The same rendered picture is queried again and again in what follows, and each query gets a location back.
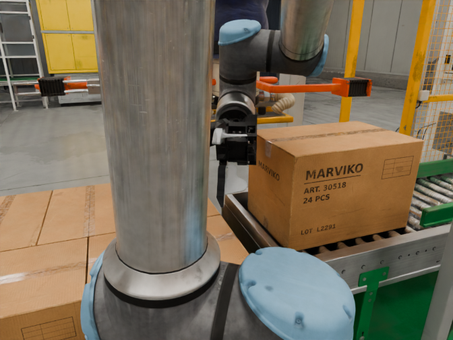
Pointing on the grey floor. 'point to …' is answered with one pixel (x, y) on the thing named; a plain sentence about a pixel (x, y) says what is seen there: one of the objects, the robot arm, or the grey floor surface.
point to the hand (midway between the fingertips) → (216, 179)
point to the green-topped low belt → (19, 81)
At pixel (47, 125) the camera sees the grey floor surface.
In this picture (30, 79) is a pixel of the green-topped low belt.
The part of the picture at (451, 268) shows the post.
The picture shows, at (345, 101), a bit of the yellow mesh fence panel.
